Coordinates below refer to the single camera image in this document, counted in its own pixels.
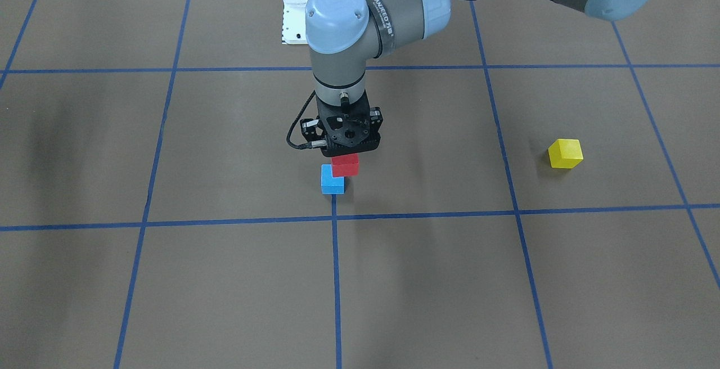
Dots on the blue block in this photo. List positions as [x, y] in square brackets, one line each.
[331, 185]

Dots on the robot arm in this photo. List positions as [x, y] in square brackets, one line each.
[343, 35]

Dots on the red block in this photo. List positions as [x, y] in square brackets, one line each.
[345, 165]

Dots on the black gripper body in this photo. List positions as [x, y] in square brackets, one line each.
[309, 128]

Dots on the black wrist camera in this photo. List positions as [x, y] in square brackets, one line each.
[311, 129]

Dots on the yellow block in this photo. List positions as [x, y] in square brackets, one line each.
[565, 153]

